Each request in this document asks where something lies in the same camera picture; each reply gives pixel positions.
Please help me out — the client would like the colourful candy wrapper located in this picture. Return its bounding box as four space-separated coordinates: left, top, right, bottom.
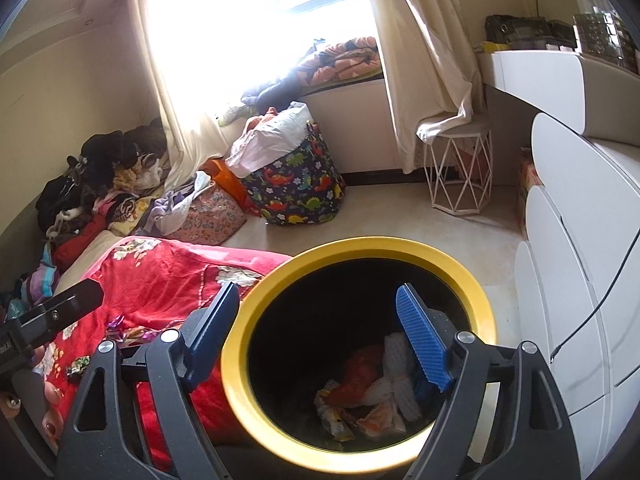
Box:
117 327 161 346

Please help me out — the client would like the red floral blanket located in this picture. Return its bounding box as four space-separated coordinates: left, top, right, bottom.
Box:
32 235 293 476

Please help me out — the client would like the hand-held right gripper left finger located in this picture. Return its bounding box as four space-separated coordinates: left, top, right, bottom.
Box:
55 281 241 480

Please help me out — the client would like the dinosaur print fabric basket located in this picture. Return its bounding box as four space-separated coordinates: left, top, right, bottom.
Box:
245 122 347 226

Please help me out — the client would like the pale green cloth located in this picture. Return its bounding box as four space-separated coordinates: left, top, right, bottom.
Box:
217 101 249 127

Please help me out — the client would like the pink box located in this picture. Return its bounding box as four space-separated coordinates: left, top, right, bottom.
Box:
457 147 488 181

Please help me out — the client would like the dark jacket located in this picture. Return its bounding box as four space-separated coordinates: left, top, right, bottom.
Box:
242 72 306 116

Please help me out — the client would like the pink patterned blanket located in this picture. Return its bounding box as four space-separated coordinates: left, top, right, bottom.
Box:
295 36 383 86

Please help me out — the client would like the white window seat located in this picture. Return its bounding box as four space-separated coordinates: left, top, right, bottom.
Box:
300 72 416 176

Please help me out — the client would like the white desk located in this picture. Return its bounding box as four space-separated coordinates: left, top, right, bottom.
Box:
477 50 640 136

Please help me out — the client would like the red plastic bag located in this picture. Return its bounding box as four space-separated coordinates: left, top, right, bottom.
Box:
327 345 388 408

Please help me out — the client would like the white cloth bundle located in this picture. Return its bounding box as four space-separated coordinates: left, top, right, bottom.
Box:
225 101 308 178

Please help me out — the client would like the orange bag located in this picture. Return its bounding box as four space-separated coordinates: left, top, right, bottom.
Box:
205 159 251 211

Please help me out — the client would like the pink floral fabric bag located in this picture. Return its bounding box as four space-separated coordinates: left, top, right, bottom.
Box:
167 182 248 247

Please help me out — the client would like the white foam fruit net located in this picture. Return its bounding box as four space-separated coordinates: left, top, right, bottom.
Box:
360 332 426 421

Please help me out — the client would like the purple striped cloth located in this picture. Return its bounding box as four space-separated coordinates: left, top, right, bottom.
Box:
20 245 61 306

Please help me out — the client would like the cream curtain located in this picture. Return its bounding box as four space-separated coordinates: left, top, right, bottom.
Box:
357 0 486 175
125 0 226 191

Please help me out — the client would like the camouflage bag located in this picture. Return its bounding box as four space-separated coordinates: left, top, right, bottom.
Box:
485 14 576 51

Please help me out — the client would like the white wire stool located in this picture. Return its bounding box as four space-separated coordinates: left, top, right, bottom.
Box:
422 115 493 216

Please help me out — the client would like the orange printed carton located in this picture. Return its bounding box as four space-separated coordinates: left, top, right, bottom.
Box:
517 147 543 241

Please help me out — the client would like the white orange crumpled wrapper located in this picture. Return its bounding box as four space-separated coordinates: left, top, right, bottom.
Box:
357 402 408 436

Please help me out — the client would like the person's left hand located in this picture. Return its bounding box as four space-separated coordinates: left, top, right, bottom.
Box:
31 347 67 440

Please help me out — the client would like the clear plastic box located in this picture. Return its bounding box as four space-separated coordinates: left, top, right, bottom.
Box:
572 10 640 73

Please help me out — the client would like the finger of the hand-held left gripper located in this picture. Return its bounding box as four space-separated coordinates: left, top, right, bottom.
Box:
17 280 104 349

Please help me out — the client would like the white drawer chest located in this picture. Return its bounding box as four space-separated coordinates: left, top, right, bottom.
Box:
515 112 640 480

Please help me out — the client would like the pile of clothes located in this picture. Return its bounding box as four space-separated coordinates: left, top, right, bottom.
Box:
35 117 201 241

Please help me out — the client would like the yellow rimmed trash bin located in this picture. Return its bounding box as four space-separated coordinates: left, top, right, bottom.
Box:
220 237 496 470

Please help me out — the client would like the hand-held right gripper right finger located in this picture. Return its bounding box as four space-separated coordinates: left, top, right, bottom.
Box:
396 282 581 480

